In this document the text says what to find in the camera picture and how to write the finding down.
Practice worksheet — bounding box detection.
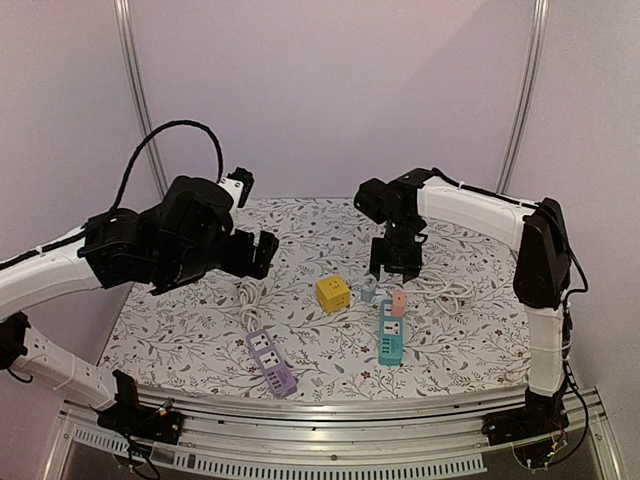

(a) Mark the right aluminium frame post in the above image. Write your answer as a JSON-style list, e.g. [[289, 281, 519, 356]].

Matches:
[[496, 0, 549, 195]]

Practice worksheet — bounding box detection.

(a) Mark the left aluminium frame post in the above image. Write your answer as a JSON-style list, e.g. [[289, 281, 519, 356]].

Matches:
[[113, 0, 169, 197]]

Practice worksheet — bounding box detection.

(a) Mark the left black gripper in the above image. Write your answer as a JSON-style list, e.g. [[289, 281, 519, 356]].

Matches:
[[160, 227, 279, 285]]

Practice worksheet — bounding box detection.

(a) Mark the white cord of purple strip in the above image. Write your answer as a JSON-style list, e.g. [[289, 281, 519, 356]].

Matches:
[[233, 279, 266, 334]]

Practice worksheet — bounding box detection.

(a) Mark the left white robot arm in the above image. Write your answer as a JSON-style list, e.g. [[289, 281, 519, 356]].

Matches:
[[1, 168, 279, 434]]

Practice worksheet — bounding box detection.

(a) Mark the yellow cube socket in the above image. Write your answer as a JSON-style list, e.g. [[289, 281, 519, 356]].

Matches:
[[316, 275, 351, 314]]

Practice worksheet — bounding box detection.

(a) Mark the white cord of teal strip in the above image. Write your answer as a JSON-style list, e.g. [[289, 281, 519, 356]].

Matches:
[[414, 274, 479, 314]]

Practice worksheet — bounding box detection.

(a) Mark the floral table cloth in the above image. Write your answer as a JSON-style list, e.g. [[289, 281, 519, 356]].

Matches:
[[100, 199, 531, 403]]

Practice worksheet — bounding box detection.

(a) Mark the aluminium frame post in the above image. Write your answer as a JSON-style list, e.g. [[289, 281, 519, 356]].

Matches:
[[113, 0, 169, 197], [496, 0, 549, 195]]

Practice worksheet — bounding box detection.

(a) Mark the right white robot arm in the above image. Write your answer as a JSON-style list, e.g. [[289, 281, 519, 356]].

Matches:
[[354, 168, 575, 436]]

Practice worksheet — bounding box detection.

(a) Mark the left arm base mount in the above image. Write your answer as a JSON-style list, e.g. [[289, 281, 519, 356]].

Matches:
[[95, 370, 185, 445]]

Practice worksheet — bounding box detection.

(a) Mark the pink plug adapter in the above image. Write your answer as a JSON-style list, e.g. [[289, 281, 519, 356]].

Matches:
[[391, 291, 406, 318]]

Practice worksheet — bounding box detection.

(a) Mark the aluminium front rail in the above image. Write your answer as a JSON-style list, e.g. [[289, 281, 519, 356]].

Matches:
[[42, 384, 624, 480]]

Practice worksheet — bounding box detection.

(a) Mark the left black camera cable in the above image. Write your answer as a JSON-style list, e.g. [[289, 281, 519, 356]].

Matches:
[[112, 118, 225, 211]]

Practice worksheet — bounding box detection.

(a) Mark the grey blue plug adapter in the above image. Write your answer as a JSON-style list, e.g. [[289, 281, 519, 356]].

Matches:
[[360, 276, 378, 304]]

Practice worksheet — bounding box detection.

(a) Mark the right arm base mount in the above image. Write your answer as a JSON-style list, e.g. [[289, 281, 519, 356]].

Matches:
[[481, 388, 569, 446]]

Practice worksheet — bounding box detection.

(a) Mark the teal power strip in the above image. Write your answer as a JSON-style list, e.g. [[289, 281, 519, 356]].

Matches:
[[378, 300, 404, 367]]

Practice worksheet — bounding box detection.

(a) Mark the purple power strip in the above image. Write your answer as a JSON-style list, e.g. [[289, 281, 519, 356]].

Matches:
[[246, 329, 298, 399]]

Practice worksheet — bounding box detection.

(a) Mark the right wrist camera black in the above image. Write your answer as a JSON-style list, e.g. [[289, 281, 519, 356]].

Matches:
[[354, 178, 397, 224]]

